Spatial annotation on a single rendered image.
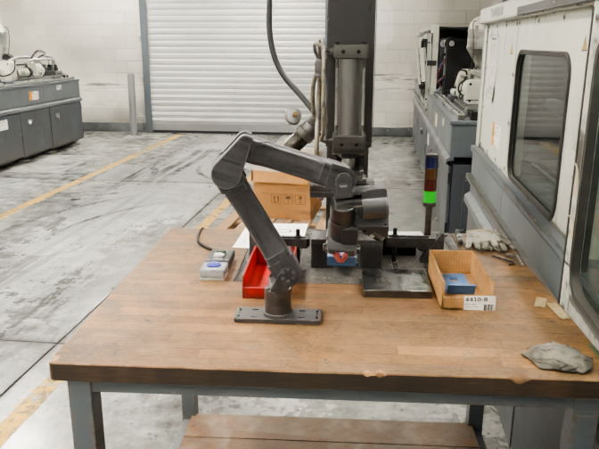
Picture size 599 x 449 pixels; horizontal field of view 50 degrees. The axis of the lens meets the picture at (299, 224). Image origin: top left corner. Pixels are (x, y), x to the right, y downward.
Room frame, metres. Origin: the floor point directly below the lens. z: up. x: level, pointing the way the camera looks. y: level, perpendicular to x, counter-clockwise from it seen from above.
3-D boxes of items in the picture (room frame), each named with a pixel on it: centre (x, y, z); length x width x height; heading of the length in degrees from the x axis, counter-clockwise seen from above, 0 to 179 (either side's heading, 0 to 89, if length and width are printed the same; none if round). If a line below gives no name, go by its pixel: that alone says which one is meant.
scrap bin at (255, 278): (1.63, 0.07, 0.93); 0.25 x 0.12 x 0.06; 176
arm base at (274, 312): (1.39, 0.05, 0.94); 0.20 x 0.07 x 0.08; 86
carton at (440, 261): (1.57, -0.41, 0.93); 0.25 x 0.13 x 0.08; 176
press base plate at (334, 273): (1.86, -0.17, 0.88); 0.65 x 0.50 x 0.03; 86
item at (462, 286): (1.59, -0.41, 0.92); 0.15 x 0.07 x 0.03; 177
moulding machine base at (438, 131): (7.34, -1.89, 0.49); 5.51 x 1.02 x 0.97; 173
